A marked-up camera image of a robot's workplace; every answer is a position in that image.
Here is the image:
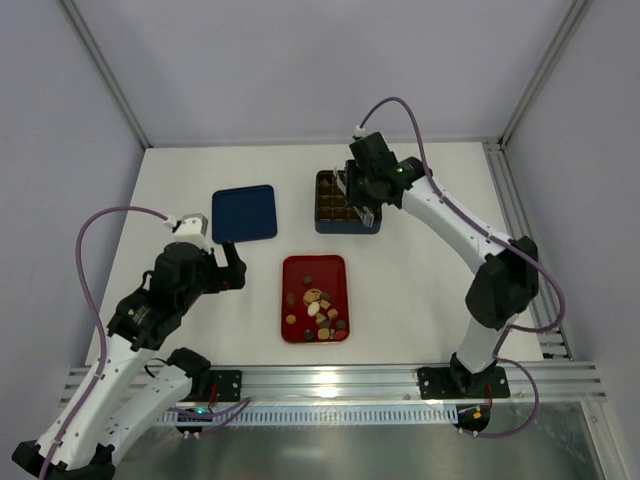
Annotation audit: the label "red lacquer tray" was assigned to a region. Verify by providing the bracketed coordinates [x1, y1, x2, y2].
[280, 255, 351, 344]

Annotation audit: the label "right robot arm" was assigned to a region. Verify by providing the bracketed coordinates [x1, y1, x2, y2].
[342, 128, 539, 397]

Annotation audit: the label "metal tongs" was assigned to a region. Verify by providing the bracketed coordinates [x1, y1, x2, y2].
[333, 167, 375, 228]

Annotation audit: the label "white cable duct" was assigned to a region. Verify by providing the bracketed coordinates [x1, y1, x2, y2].
[156, 403, 458, 428]

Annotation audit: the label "tan square chocolate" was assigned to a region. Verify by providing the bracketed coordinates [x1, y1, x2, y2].
[317, 328, 330, 340]

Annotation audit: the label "blue tin lid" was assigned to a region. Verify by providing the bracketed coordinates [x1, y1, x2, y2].
[212, 185, 278, 244]

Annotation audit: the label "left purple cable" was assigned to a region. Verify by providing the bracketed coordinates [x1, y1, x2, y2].
[38, 207, 174, 479]

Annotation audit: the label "white oval chocolate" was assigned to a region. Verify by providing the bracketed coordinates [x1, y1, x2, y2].
[307, 302, 321, 317]

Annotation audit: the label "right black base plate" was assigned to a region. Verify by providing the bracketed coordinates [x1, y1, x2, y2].
[417, 366, 511, 400]

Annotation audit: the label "aluminium front rail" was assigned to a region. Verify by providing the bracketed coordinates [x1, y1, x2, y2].
[59, 363, 609, 404]

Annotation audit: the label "gold ring cookie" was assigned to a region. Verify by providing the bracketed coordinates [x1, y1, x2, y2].
[302, 288, 324, 306]

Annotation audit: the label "right aluminium frame post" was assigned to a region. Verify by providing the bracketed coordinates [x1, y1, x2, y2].
[497, 0, 596, 151]

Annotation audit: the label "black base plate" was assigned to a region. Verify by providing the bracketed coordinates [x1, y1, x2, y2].
[417, 366, 511, 400]
[198, 369, 243, 404]

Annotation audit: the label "blue chocolate tin box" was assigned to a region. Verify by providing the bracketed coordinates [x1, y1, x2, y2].
[314, 170, 382, 235]

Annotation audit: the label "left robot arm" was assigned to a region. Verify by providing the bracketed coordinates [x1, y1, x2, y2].
[12, 242, 247, 479]

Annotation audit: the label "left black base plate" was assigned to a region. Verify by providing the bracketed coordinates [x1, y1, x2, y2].
[198, 369, 243, 404]

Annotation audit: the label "aluminium frame post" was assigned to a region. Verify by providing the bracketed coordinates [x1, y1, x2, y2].
[57, 0, 152, 150]
[497, 0, 596, 151]

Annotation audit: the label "left aluminium frame post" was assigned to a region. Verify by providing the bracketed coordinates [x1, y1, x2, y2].
[57, 0, 152, 150]

